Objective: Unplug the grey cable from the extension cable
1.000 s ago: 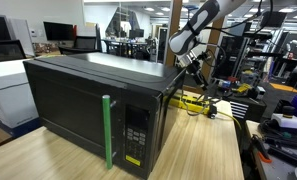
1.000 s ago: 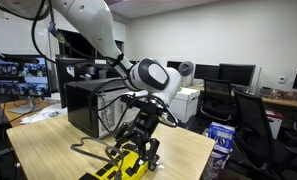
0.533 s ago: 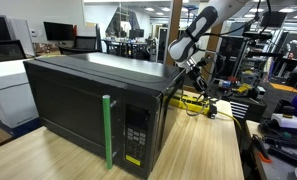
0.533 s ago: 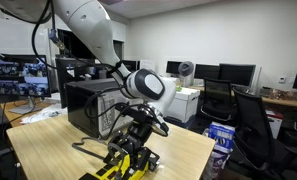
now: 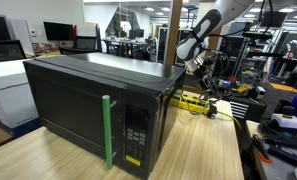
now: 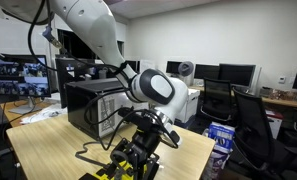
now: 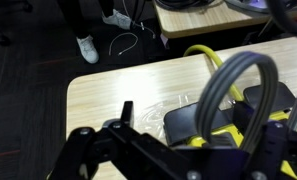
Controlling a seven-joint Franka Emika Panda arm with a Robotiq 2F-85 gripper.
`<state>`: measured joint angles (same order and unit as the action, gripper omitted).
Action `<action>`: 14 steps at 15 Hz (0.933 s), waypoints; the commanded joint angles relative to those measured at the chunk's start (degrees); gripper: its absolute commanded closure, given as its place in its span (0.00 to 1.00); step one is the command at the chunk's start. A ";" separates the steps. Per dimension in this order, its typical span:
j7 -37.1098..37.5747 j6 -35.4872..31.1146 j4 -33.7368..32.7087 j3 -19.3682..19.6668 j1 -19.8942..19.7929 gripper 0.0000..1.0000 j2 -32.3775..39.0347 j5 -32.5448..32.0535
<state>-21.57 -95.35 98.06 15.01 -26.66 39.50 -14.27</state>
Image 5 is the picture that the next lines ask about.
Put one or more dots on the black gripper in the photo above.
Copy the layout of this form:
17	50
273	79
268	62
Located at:
203	75

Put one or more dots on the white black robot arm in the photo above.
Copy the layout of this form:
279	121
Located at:
214	20

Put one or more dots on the black box white stripes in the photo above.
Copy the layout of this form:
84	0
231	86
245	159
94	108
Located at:
251	108

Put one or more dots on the wooden pillar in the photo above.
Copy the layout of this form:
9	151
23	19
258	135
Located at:
173	33

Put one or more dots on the orange floor mat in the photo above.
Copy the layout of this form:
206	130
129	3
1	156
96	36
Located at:
284	87

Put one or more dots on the white device black knob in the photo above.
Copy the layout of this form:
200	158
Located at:
288	121

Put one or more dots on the black microwave oven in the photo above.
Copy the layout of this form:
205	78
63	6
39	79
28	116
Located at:
81	100

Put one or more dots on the white panel behind monitor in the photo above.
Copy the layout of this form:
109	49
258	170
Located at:
21	36

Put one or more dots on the white storage box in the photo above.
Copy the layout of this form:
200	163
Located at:
8	93

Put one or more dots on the black mesh office chair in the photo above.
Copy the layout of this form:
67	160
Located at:
4	51

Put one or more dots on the white wall thermostat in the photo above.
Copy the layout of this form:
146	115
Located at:
33	33

